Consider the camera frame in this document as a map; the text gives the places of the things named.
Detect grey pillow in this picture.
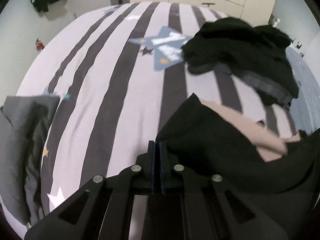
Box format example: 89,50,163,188
1,95,60,225

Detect black garment with pink lining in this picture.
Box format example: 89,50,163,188
155,93,320,240

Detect blue grey bed sheet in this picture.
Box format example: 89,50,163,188
286,47,319,134

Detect pile of black clothes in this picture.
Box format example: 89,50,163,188
182,17,299,107

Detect red fire extinguisher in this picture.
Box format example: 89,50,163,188
35,38,45,53

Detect striped white grey duvet cover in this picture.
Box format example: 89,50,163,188
0,0,298,238

